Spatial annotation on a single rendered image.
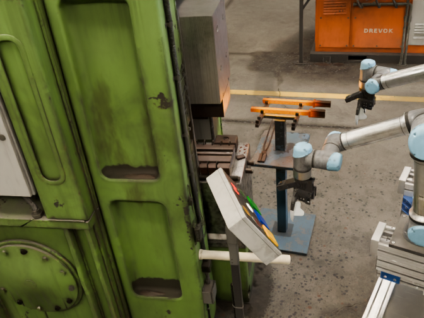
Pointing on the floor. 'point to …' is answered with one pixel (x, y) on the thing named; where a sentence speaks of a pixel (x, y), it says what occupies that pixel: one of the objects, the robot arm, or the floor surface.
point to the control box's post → (236, 279)
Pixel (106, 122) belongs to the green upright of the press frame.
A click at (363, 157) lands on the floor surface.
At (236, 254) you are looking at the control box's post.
